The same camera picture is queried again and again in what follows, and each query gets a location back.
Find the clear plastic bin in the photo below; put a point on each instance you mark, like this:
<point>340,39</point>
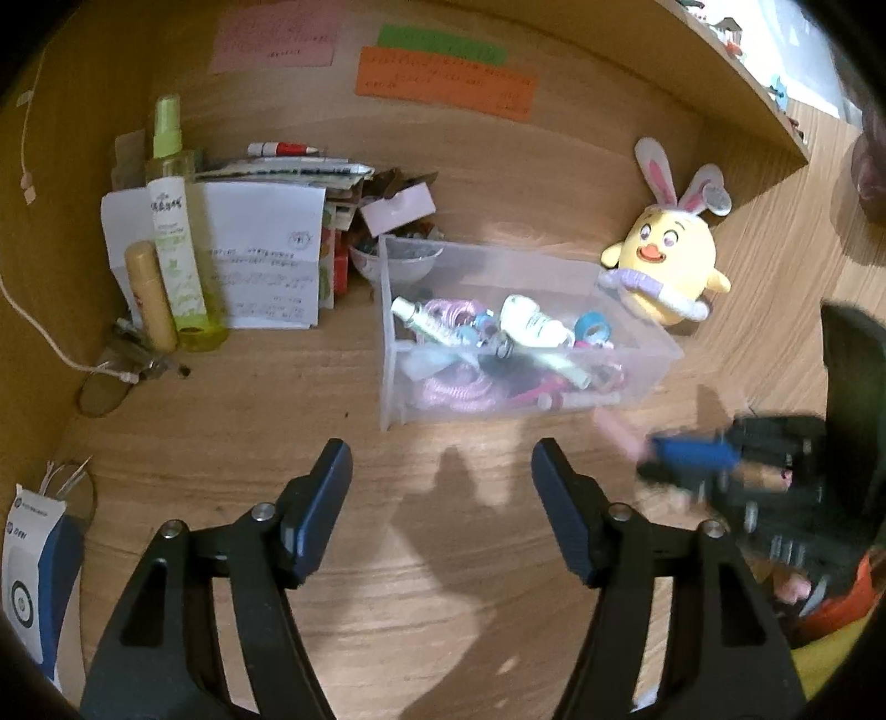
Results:
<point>415,388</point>

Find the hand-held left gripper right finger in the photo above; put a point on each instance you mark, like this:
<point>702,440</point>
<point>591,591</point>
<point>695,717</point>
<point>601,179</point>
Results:
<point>564,516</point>

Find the black rectangular object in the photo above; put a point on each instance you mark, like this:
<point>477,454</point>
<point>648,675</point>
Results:
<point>512,370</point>

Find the orange paper note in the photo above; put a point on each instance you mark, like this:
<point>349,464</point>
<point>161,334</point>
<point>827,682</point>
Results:
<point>443,79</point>

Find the small ceramic bowl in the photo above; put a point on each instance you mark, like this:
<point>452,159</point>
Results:
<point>405,262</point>

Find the person's right hand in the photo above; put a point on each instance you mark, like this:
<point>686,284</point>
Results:
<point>794,590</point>

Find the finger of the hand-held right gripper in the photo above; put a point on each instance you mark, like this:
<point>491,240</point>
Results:
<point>682,481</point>
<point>692,453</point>

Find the yellow printed clothing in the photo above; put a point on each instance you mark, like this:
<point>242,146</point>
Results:
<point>827,658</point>

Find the small white tube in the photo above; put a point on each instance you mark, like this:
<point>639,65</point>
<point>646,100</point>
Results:
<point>588,400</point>

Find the small pink tube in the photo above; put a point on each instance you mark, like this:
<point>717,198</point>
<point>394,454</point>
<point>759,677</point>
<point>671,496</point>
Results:
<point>619,430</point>

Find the white and blue package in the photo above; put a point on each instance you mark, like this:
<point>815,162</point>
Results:
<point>34,588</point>

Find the white printed paper sheet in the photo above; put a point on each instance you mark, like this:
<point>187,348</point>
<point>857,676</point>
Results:
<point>263,277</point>

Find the pink paper note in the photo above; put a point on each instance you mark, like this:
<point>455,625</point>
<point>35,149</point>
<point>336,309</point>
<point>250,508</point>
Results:
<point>273,41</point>

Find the green spray bottle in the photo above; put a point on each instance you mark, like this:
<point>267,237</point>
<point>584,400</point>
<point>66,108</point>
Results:
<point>176,235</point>

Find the light green stick tube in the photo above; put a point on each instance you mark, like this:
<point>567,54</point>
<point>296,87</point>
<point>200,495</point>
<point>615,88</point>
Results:
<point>562,370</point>

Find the pink scissors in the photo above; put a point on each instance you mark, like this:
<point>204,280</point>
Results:
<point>547,391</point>

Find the small pink box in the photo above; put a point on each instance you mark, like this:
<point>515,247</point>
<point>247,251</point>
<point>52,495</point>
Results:
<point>398,211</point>

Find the beige stick tube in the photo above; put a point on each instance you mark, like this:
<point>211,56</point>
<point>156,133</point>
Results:
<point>152,298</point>

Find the clear plastic item with clips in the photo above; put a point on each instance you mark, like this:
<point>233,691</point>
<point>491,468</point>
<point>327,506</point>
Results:
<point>118,374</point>

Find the green paper note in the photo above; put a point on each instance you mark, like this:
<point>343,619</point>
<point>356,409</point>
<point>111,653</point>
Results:
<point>443,43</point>

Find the blue tape roll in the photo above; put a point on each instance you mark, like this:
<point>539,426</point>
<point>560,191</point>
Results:
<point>592,325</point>

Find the red and white pen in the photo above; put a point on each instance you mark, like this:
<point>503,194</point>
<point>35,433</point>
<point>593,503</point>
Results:
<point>284,149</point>

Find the yellow chick plush toy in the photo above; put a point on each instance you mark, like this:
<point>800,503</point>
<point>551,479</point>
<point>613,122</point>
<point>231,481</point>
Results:
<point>668,263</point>

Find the wooden shelf board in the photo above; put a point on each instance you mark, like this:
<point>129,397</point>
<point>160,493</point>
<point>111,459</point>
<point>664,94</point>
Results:
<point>747,76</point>

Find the white bottle with green label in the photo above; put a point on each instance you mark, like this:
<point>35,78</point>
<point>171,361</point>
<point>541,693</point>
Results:
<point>533,322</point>

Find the mint tube with white cap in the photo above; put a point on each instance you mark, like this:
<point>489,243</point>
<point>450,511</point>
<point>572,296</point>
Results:
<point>429,322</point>

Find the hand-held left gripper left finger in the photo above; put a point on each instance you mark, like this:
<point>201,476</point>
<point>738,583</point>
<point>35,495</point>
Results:
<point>322,516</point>

